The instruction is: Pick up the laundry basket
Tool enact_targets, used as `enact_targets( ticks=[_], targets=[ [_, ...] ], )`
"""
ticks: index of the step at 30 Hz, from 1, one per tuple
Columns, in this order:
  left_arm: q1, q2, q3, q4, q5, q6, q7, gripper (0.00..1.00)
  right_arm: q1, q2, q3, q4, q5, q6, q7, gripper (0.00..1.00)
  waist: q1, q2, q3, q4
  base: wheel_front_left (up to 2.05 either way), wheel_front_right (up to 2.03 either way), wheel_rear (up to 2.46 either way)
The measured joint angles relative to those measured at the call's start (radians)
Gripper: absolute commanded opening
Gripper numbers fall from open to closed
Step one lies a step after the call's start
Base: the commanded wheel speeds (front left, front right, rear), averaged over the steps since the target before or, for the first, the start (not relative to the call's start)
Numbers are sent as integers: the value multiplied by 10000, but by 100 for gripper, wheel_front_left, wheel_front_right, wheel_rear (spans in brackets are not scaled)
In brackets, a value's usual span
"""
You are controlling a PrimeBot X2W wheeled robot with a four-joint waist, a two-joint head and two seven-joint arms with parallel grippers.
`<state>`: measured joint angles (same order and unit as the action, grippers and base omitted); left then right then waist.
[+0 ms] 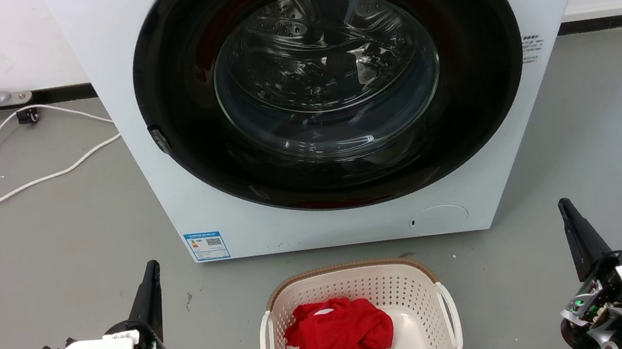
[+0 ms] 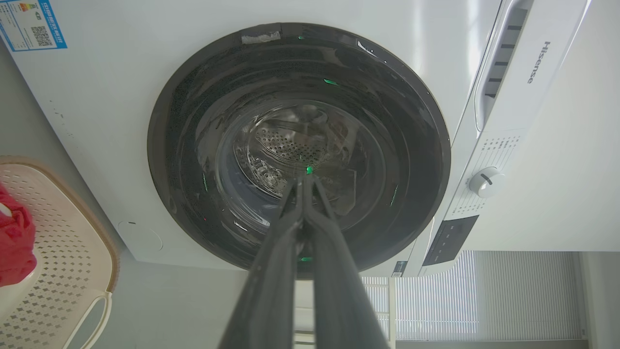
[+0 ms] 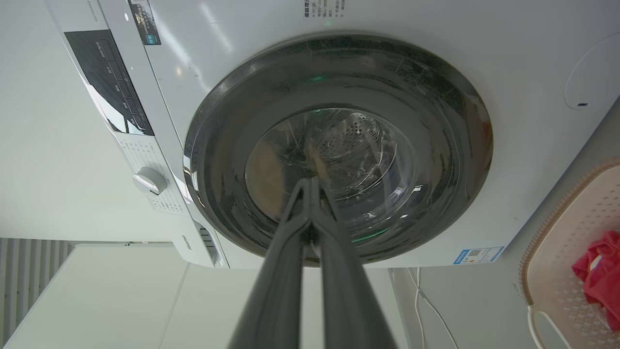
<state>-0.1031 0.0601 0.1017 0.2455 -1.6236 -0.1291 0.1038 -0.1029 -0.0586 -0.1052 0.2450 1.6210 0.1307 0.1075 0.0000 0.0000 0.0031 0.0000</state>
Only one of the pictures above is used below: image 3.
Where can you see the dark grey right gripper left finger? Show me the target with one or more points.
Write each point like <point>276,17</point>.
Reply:
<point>273,291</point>

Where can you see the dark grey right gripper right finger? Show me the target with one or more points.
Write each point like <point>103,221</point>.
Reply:
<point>348,295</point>

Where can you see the beige perforated laundry basket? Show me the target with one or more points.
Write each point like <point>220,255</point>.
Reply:
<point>566,271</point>

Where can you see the blue energy label sticker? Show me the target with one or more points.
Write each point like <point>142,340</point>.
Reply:
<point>478,255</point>

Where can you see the white cabinet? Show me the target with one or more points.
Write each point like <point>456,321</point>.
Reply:
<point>121,300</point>

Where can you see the silver washing machine dial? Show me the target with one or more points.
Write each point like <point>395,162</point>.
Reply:
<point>149,181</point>

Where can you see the dark round washing machine door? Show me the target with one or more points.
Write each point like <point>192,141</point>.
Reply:
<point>436,145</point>

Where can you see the white front-load washing machine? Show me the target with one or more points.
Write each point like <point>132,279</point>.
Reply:
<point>436,72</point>

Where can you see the red garment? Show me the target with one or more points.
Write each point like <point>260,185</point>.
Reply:
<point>600,274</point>

